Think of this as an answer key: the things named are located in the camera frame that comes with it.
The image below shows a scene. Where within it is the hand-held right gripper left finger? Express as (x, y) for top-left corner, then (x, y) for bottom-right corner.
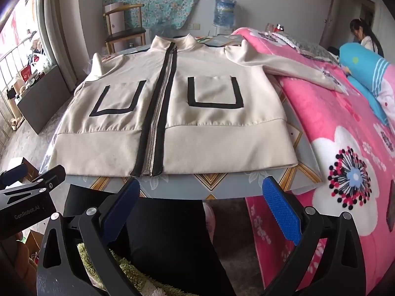
(37, 178), (143, 296)

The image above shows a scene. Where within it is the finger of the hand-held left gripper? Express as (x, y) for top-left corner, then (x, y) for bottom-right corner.
(0, 165), (29, 187)
(0, 165), (67, 205)

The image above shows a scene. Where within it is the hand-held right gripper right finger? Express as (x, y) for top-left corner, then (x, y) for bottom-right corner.
(262, 176), (364, 296)

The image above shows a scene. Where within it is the cream zip jacket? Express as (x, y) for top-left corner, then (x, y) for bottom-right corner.
(48, 33), (351, 178)

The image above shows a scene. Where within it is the cardboard box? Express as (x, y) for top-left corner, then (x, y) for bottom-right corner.
(9, 157), (41, 183)

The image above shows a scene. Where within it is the person's green fuzzy sweater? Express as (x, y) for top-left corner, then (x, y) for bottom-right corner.
(77, 243), (193, 296)

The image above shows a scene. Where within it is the patterned tablecloth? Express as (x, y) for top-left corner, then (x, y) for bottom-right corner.
(37, 34), (325, 202)

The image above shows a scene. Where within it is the grey cabinet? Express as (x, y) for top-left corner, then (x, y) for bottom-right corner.
(17, 64), (72, 135)

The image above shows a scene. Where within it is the pink floral blanket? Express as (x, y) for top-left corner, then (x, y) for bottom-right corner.
(231, 27), (395, 296)

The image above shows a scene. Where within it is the red box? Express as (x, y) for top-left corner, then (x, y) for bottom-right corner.
(20, 65), (35, 81)

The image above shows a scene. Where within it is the metal window railing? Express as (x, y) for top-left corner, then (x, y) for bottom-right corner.
(0, 26), (41, 148)

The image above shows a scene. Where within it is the white plastic bag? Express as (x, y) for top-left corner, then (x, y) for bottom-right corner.
(29, 54), (50, 75)

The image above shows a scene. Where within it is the grey curtain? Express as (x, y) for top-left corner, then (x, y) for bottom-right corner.
(43, 0), (88, 92)

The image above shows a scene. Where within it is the wooden chair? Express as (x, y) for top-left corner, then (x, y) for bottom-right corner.
(103, 4), (147, 54)

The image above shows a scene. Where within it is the silver quilted cloth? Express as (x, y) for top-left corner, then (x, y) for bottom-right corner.
(271, 31), (340, 66)

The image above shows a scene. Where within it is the blue bolster pillow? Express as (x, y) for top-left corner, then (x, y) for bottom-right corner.
(339, 42), (395, 125)

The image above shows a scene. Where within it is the white cylinder container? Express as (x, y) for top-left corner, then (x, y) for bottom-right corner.
(104, 2), (126, 34)

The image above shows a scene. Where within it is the blue water bottle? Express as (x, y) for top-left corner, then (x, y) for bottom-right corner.
(213, 0), (237, 28)

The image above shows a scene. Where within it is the white door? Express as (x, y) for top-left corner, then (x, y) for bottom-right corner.
(321, 0), (377, 50)

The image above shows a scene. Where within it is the teal floral wall cloth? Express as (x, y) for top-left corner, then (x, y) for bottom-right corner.
(103, 0), (211, 31)

